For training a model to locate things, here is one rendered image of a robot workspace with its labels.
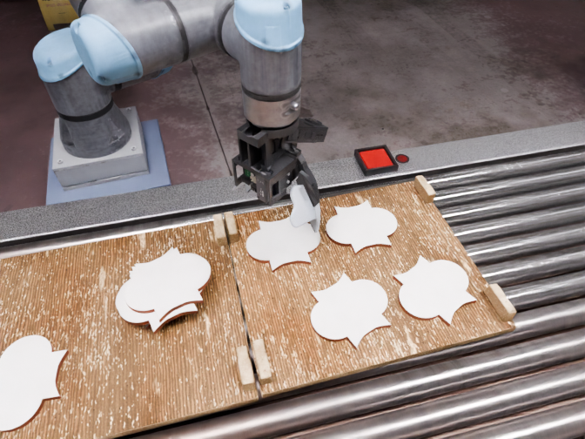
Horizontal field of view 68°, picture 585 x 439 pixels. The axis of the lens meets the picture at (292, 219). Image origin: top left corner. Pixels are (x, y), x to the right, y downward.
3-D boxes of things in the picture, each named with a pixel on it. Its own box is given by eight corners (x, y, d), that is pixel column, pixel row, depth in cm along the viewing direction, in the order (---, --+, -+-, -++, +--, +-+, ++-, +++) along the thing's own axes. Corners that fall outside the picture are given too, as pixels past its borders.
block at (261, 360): (252, 347, 65) (251, 340, 63) (264, 345, 66) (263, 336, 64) (260, 387, 61) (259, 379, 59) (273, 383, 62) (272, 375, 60)
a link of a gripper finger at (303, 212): (298, 249, 68) (270, 199, 64) (319, 226, 71) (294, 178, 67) (311, 250, 65) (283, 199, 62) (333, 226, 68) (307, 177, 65)
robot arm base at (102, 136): (66, 122, 103) (50, 84, 96) (131, 113, 106) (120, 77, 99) (60, 163, 94) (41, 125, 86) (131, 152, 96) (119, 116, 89)
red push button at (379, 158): (358, 156, 99) (359, 151, 98) (382, 152, 100) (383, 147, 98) (366, 173, 95) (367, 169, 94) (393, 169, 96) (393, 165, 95)
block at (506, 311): (481, 292, 72) (487, 283, 70) (492, 289, 72) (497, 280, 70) (502, 323, 68) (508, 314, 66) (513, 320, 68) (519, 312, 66)
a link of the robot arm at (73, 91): (45, 97, 93) (16, 35, 83) (105, 77, 99) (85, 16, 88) (64, 124, 87) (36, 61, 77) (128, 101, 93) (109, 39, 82)
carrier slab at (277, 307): (224, 222, 84) (223, 217, 83) (416, 185, 92) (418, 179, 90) (262, 399, 62) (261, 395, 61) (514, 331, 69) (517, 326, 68)
